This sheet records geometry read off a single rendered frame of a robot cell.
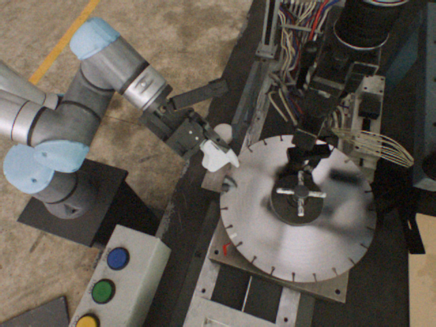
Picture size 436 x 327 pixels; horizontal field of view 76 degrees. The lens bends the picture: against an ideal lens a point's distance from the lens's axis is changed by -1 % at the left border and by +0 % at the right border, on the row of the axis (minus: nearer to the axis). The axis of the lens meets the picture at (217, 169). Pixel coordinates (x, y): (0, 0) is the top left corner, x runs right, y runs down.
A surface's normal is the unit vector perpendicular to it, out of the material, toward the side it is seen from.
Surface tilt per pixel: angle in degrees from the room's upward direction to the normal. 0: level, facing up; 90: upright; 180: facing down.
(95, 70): 79
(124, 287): 0
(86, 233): 0
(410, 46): 90
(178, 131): 42
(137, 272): 0
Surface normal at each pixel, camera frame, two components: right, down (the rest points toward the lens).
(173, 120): 0.30, 0.19
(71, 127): 0.51, -0.27
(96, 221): -0.04, -0.43
